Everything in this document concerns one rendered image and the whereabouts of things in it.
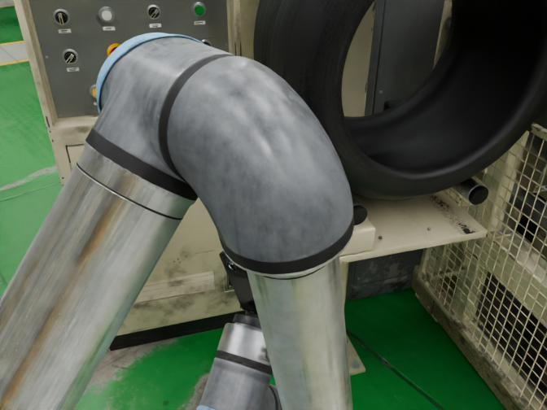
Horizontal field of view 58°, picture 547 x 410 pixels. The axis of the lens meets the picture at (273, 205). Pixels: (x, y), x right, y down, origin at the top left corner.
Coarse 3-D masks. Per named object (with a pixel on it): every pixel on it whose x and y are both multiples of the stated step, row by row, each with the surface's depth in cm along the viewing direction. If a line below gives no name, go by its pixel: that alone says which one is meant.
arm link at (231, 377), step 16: (224, 352) 72; (224, 368) 71; (240, 368) 71; (256, 368) 71; (208, 384) 72; (224, 384) 70; (240, 384) 70; (256, 384) 71; (208, 400) 70; (224, 400) 69; (240, 400) 69; (256, 400) 71; (272, 400) 75
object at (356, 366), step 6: (348, 342) 186; (348, 348) 184; (348, 354) 181; (354, 354) 181; (348, 360) 179; (354, 360) 176; (360, 360) 179; (354, 366) 176; (360, 366) 177; (354, 372) 174; (360, 372) 175
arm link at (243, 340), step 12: (228, 324) 75; (240, 324) 75; (228, 336) 73; (240, 336) 72; (252, 336) 72; (228, 348) 72; (240, 348) 72; (252, 348) 72; (264, 348) 72; (264, 360) 72
